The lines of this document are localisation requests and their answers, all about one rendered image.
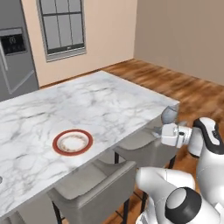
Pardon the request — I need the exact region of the white plate with red rim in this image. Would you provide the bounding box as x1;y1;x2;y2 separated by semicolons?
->
52;129;95;158

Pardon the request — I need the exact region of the grey framed window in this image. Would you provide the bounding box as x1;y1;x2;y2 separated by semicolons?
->
36;0;88;63

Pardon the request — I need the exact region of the clear wine glass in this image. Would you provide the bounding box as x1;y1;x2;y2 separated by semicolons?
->
150;103;180;139

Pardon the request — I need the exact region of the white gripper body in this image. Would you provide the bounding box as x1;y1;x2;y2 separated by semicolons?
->
160;122;180;148

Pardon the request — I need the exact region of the grey steel fridge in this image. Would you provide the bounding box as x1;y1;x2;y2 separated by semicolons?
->
0;0;40;103

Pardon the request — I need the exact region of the grey upholstered chair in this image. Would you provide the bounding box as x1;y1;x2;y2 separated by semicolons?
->
47;158;138;224
112;115;179;215
0;192;60;224

